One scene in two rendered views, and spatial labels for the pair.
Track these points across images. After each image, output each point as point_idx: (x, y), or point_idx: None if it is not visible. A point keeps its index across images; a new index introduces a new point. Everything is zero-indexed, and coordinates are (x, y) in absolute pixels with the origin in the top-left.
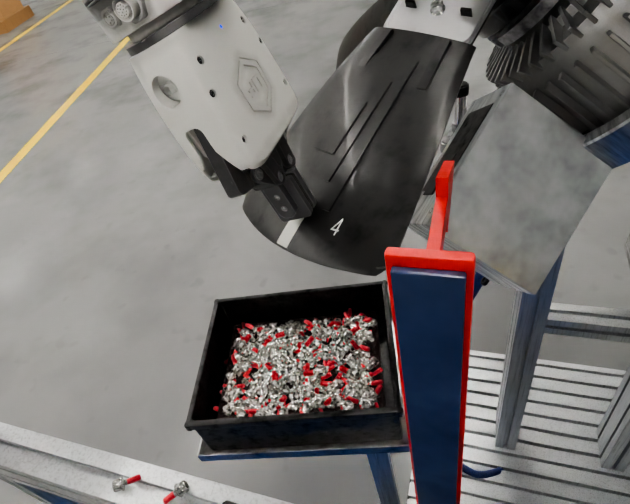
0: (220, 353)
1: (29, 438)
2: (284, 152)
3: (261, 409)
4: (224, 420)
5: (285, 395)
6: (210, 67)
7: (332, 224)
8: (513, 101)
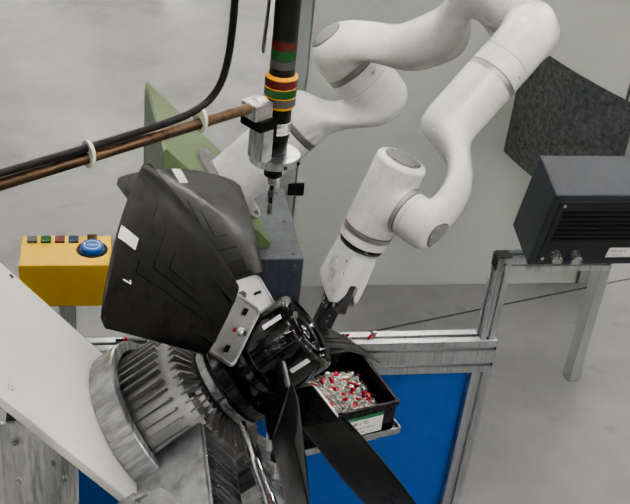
0: (379, 396)
1: (444, 339)
2: (327, 300)
3: (332, 376)
4: (340, 352)
5: (322, 381)
6: (336, 243)
7: None
8: None
